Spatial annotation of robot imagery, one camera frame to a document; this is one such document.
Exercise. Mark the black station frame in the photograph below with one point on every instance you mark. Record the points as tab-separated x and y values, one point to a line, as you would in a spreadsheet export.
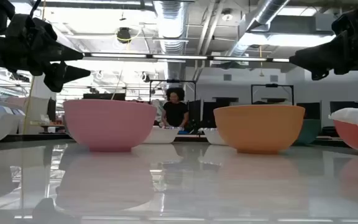
272	85
172	81

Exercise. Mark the rectangular grey ceiling duct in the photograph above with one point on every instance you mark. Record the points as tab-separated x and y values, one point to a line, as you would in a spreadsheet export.
291	25

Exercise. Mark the pink plastic bowl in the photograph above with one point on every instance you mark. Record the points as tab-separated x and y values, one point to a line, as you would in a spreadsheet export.
109	124

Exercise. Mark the slanted silver ceiling duct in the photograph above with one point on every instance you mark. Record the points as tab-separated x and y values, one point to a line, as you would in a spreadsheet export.
266	12

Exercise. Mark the orange plastic bowl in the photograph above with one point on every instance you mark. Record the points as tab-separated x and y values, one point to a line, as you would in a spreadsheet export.
259	127

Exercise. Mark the black bar with light strips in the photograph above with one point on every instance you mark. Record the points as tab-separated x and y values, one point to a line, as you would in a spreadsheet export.
179	57

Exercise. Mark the square wall vent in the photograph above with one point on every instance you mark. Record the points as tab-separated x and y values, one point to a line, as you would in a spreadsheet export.
227	77
273	78

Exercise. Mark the coral plastic bowl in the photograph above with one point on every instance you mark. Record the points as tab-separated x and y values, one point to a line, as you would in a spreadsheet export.
354	138

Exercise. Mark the black ceiling dome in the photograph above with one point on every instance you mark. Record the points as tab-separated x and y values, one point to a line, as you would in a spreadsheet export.
123	35

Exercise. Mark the black partition panel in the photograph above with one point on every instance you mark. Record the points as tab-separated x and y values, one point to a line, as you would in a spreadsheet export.
210	115

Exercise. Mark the seated person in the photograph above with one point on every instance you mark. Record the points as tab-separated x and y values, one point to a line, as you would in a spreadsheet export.
175	113

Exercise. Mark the teal plastic bowl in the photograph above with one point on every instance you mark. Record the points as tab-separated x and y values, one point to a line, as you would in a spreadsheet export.
310	132

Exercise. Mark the round silver ceiling duct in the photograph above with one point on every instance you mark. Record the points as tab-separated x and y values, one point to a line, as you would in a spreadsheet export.
171	25

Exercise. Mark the round ceiling fixture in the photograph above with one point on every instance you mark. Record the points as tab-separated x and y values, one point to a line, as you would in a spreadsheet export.
227	16

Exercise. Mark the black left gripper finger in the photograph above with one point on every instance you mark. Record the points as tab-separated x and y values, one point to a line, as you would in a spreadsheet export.
59	76
61	53

